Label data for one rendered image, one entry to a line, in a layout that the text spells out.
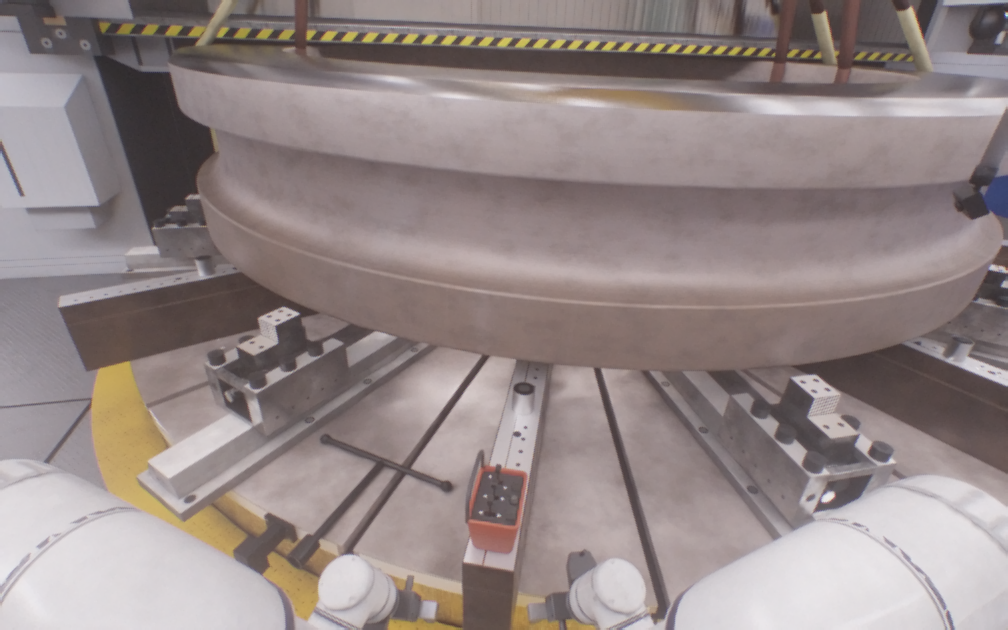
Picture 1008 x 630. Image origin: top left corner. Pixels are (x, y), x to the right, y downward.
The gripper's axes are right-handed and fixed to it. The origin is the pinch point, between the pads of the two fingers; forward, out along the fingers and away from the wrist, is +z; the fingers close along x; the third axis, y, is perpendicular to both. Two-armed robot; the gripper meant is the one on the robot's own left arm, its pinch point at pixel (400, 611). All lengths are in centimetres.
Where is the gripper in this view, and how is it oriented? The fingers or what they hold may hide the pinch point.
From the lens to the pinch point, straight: 130.0
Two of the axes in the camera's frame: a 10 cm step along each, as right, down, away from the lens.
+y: 1.1, -7.9, 6.1
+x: -9.9, 0.0, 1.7
